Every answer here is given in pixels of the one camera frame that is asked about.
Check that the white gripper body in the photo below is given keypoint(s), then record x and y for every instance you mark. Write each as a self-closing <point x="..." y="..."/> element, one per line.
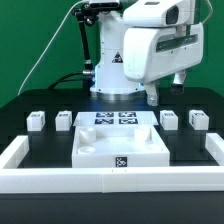
<point x="150" y="54"/>

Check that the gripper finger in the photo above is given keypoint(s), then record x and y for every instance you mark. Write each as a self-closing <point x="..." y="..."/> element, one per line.
<point x="152" y="93"/>
<point x="177" y="86"/>

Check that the white square table top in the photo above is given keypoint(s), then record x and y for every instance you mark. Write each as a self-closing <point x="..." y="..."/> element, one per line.
<point x="118" y="146"/>

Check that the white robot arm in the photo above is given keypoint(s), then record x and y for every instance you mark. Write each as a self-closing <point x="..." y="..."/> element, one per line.
<point x="110" y="80"/>

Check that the white sheet with tags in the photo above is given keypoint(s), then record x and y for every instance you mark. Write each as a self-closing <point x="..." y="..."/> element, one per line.
<point x="115" y="118"/>

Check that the white U-shaped fence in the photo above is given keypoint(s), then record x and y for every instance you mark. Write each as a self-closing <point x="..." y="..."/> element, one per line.
<point x="14" y="180"/>

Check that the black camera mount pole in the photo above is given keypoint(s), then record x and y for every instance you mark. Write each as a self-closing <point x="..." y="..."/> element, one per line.
<point x="86" y="16"/>

